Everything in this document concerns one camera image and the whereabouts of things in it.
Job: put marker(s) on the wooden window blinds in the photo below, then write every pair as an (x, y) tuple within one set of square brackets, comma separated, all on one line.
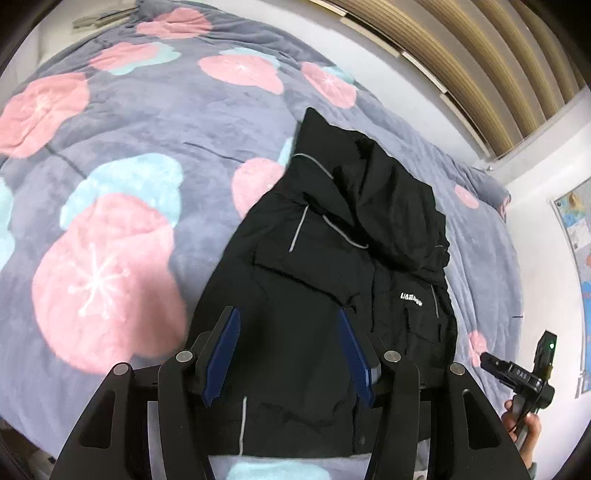
[(485, 55)]

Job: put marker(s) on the wall map poster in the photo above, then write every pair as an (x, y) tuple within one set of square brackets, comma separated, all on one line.
[(577, 240)]

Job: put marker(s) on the grey floral blanket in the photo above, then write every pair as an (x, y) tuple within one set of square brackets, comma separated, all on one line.
[(115, 138)]

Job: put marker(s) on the grey flat book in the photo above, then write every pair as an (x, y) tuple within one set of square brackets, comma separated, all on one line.
[(99, 18)]

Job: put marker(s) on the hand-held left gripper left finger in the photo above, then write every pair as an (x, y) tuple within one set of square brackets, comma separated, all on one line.
[(221, 357)]

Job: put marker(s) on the black hooded jacket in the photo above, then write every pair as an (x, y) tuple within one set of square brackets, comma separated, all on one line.
[(300, 300)]

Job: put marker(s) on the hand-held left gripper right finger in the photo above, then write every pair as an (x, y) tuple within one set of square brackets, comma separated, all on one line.
[(358, 362)]

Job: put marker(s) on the person's right hand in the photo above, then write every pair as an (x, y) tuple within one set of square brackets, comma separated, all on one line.
[(531, 438)]

